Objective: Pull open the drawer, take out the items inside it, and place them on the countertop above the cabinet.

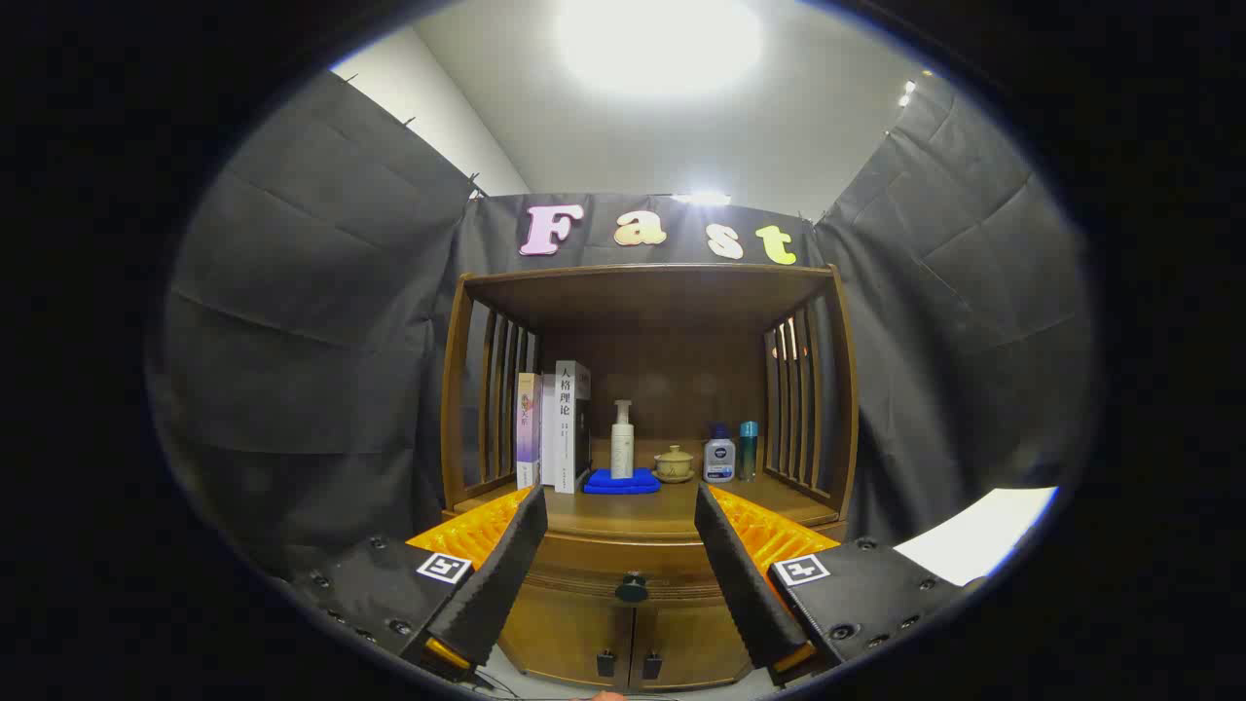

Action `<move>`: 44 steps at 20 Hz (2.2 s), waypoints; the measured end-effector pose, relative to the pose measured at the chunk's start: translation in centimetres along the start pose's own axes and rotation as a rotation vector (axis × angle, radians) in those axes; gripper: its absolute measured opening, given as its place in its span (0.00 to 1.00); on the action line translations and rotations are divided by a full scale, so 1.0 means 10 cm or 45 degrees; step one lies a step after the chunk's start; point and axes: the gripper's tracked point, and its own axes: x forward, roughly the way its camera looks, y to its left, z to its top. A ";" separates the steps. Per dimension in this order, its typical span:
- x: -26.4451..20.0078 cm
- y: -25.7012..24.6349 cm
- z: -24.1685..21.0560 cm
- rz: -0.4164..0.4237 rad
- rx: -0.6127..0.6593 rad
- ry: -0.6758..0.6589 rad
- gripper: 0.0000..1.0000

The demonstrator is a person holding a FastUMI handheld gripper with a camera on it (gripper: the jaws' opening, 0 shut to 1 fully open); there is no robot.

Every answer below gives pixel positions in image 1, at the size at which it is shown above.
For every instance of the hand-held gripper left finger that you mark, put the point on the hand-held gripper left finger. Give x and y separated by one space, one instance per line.
501 574

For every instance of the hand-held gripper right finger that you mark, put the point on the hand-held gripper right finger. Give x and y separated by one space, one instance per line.
745 584

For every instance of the wooden drawer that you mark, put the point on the wooden drawer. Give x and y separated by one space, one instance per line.
604 560

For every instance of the wooden cabinet door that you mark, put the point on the wooden cabinet door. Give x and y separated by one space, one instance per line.
691 643
565 633

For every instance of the wooden countertop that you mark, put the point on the wooden countertop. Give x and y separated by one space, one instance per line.
662 506

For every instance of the wooden cabinet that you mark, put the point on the wooden cabinet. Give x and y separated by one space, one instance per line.
642 292

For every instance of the white bottle with blue cap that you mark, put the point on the white bottle with blue cap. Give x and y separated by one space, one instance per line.
719 462

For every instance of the teal bottle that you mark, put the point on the teal bottle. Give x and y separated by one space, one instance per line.
748 453

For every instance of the beige lidded tea cup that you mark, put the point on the beige lidded tea cup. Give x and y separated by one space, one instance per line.
674 464

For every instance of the thin white book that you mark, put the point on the thin white book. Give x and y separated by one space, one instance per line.
548 438

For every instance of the purple book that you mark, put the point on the purple book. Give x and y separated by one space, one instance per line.
528 428

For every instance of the white and black book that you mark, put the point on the white and black book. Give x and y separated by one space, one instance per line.
565 438

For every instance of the blue folded cloth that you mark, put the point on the blue folded cloth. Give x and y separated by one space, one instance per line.
623 482

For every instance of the white pump bottle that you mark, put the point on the white pump bottle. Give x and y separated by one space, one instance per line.
622 453

